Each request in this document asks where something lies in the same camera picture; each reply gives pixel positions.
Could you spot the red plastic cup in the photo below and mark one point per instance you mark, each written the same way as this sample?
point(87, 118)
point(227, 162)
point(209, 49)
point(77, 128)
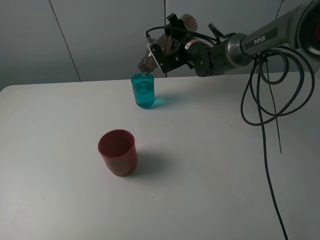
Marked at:
point(118, 150)

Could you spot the teal translucent plastic cup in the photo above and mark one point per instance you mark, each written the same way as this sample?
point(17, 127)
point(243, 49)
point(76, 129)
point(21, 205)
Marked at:
point(143, 90)

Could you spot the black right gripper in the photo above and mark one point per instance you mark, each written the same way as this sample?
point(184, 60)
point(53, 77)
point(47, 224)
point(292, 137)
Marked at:
point(176, 39)

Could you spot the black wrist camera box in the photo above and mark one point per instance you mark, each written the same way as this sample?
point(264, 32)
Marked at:
point(155, 48)

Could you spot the brown translucent water bottle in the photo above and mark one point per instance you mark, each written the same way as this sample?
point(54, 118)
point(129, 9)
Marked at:
point(148, 64)

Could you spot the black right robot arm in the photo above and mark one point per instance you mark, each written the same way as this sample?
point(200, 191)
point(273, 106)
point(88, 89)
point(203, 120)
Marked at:
point(298, 28)

